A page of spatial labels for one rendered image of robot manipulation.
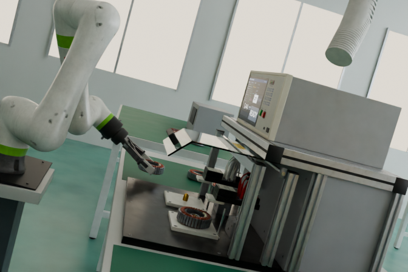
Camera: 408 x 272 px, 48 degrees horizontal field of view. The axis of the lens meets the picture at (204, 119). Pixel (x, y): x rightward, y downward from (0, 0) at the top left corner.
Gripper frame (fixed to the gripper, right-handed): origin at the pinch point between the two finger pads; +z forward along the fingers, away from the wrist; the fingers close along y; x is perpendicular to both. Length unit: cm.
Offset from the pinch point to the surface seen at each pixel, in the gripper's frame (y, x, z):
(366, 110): 60, 69, 24
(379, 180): 71, 55, 37
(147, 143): -105, -8, 6
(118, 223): 58, -10, -4
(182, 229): 59, 3, 11
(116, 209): 44.7, -10.5, -5.0
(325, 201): 71, 40, 31
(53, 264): -61, -89, 12
